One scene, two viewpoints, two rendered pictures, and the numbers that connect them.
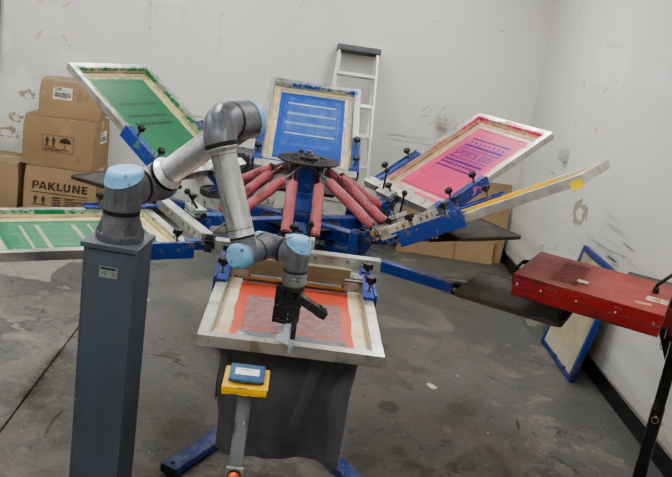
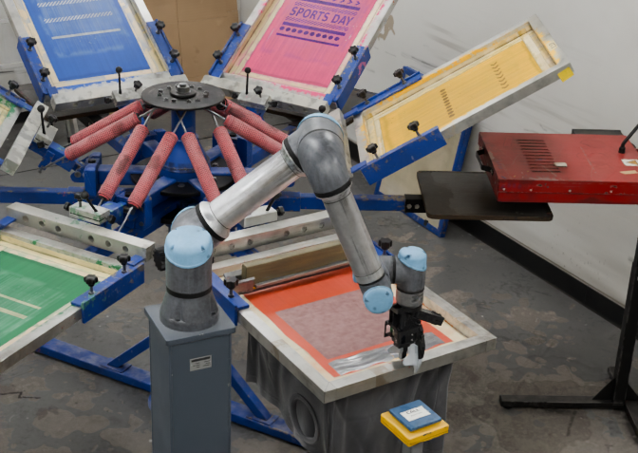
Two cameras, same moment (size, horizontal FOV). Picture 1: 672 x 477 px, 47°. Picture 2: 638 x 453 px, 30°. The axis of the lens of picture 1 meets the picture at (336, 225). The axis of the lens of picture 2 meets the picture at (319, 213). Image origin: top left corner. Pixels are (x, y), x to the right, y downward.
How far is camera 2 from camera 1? 1.84 m
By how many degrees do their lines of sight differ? 29
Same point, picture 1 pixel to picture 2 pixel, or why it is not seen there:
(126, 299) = (224, 384)
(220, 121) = (335, 161)
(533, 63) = not seen: outside the picture
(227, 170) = (352, 213)
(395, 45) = not seen: outside the picture
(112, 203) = (192, 284)
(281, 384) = (387, 403)
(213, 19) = not seen: outside the picture
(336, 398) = (438, 393)
